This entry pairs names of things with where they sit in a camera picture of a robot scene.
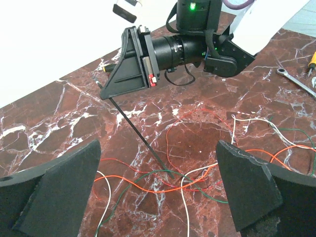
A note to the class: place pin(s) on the silver wrench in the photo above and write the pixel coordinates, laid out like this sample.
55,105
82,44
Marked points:
284,73

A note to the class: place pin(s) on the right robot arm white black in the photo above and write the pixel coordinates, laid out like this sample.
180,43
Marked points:
228,53

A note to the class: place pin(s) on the yellow handled tool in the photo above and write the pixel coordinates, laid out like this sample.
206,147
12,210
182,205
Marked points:
311,64

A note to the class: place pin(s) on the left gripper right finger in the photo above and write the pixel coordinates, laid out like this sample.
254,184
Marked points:
266,200

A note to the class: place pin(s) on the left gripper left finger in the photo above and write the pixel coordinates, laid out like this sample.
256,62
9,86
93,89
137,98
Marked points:
49,200

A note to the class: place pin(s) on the black zip tie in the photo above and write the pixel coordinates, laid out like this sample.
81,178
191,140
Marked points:
132,120

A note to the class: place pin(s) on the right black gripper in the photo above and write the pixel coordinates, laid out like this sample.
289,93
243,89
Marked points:
161,54

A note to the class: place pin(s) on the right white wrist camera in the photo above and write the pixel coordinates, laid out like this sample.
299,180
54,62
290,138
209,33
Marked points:
128,9

